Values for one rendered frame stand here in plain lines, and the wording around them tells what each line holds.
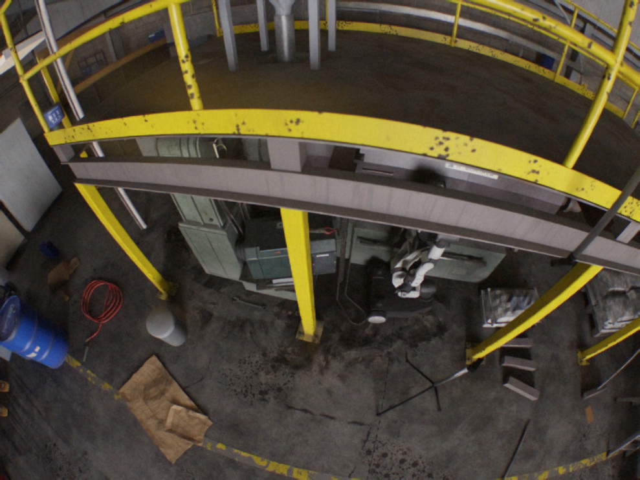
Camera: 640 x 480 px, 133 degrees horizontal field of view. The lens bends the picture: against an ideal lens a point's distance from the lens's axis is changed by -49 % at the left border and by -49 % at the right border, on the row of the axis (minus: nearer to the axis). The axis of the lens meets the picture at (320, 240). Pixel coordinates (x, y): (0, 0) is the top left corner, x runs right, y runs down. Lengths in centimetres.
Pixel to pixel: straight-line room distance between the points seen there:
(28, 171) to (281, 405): 607
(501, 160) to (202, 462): 292
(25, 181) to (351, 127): 626
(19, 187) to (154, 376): 478
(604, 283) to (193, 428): 492
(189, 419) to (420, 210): 254
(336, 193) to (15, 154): 611
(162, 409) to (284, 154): 258
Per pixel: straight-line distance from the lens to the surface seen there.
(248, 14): 417
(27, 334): 369
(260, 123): 98
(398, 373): 267
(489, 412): 299
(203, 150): 201
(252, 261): 223
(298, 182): 115
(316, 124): 92
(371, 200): 114
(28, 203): 661
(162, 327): 271
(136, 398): 315
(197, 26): 461
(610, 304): 419
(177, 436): 289
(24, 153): 654
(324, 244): 216
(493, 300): 311
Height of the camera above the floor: 254
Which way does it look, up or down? 52 degrees down
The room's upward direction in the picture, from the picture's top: 1 degrees counter-clockwise
